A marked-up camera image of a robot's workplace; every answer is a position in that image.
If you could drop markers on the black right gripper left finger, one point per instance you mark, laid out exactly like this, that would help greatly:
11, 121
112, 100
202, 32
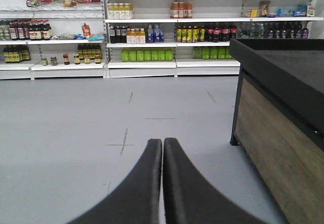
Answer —
136, 198

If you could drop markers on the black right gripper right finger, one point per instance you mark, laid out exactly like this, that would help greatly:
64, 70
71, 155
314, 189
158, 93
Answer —
190, 198

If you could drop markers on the white supermarket shelf unit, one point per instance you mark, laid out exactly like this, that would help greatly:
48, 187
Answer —
142, 38

